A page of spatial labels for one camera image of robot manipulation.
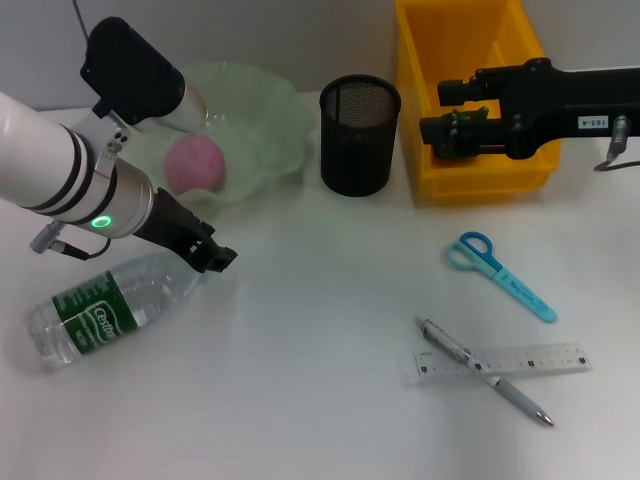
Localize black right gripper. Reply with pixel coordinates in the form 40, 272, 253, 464
418, 56, 640, 161

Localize transparent plastic ruler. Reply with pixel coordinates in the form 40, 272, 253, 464
412, 341, 595, 385

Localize black mesh pen holder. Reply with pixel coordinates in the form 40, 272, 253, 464
318, 74, 403, 198

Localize thin dark camera cable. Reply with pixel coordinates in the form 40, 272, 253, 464
72, 0, 91, 41

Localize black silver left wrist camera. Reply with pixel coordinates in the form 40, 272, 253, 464
79, 16, 209, 134

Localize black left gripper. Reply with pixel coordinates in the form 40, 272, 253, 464
131, 186, 240, 275

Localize pink peach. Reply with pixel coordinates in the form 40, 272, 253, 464
163, 133, 227, 194

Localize green plastic wrapper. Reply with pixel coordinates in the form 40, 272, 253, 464
437, 105, 494, 160

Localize translucent green fruit plate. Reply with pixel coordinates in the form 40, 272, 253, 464
127, 61, 317, 205

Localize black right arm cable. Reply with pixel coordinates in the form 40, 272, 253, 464
593, 113, 640, 172

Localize grey clear pen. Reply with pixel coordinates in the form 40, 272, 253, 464
413, 315, 555, 429

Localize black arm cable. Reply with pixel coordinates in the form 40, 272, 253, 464
29, 223, 112, 261
593, 113, 640, 172

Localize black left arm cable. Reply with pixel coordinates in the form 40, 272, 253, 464
29, 223, 112, 261

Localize yellow plastic bin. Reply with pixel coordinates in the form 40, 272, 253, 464
393, 0, 562, 201

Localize blue scissors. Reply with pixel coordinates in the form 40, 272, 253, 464
442, 230, 559, 325

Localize clear green-label water bottle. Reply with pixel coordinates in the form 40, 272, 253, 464
28, 249, 211, 371

